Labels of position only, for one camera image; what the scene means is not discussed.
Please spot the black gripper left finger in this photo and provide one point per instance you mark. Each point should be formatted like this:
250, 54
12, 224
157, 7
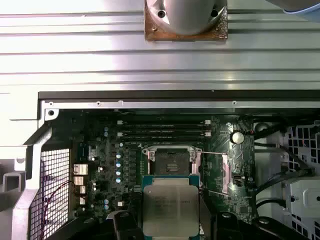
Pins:
125, 227

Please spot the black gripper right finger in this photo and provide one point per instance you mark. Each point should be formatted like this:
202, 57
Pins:
225, 228

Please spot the silver CPU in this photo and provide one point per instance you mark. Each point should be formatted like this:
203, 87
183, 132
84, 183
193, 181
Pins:
170, 202

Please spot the metal socket cover frame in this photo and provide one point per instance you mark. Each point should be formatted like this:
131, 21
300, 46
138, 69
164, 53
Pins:
224, 172

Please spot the thin metal locking lever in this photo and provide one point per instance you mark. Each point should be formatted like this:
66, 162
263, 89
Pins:
215, 152

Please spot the CPU socket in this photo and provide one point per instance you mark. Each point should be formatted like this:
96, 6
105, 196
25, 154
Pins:
172, 162

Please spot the RAM slot with black clips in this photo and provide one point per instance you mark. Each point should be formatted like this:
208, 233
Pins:
162, 128
162, 140

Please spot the RAM slot with white clips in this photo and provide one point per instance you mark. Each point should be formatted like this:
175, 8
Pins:
162, 122
162, 134

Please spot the silver rear port housing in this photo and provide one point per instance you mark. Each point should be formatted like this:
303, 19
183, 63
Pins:
80, 169
79, 180

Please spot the green motherboard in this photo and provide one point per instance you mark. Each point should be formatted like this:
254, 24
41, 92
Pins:
112, 150

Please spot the perforated metal drive cage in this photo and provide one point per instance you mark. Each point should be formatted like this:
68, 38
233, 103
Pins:
305, 195

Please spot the round silver coin battery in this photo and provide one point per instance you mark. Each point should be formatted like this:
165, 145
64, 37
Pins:
236, 137

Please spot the black open PC case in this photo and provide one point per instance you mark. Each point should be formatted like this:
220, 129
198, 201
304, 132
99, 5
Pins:
150, 96

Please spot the pale blue teach pendant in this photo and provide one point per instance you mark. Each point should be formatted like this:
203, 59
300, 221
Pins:
307, 12

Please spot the brown square base plate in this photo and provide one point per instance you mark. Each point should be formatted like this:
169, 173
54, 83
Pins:
150, 35

